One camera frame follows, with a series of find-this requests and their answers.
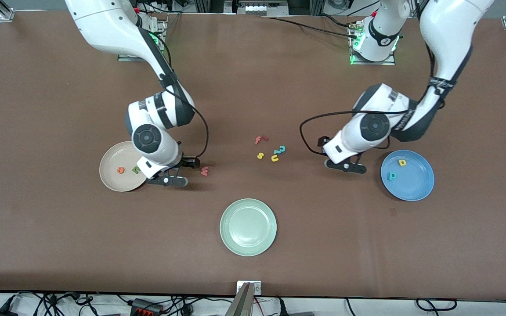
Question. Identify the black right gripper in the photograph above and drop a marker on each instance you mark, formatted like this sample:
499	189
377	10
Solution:
187	161

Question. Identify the pink foam letter w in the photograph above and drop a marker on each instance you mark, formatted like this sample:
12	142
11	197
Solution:
204	171

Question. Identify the teal foam letter p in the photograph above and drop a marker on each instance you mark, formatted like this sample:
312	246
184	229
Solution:
390	176

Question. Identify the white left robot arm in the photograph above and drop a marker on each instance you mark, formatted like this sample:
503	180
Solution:
446	35

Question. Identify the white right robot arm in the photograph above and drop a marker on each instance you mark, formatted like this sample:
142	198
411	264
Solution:
103	26

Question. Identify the teal foam number two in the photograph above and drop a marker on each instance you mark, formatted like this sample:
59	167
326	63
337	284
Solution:
281	151

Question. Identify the red foam letter f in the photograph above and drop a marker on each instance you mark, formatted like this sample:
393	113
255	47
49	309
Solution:
258	140

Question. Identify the pale green round plate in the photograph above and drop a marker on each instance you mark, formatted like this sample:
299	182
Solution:
248	227

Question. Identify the beige round plate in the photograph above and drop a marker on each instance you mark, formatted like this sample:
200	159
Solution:
112	177

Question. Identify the blue round plate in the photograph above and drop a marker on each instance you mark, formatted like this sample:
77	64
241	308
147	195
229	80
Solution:
415	184

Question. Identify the white terminal block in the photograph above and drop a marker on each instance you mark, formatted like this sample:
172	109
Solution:
259	8

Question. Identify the black red power strip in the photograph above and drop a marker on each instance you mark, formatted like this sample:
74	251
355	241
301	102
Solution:
146	307

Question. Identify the brown table cover mat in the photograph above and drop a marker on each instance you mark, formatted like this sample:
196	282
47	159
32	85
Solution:
59	241

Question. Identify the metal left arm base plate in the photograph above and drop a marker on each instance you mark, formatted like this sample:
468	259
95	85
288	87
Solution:
391	62

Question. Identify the aluminium camera mount post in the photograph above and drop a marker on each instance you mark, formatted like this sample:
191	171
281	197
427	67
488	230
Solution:
248	287

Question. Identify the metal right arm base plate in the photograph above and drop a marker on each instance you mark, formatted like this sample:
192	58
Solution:
161	26

